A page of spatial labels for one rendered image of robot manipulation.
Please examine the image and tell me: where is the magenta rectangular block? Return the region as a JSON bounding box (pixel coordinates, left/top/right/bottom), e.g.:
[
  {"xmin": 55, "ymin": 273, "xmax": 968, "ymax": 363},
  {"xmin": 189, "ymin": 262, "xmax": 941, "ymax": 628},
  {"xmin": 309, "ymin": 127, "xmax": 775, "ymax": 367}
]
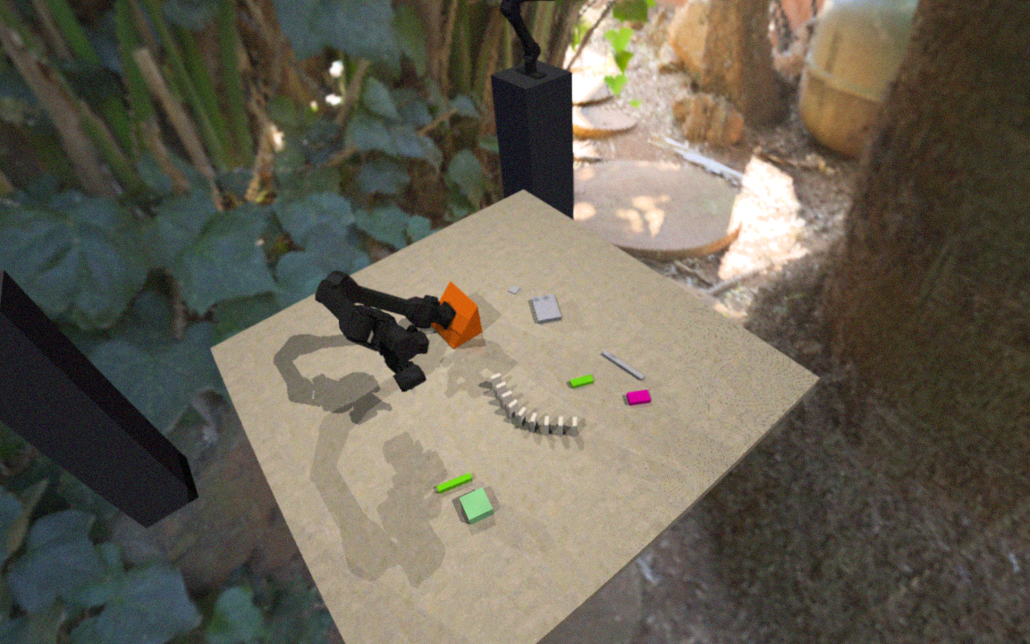
[{"xmin": 627, "ymin": 389, "xmax": 651, "ymax": 406}]

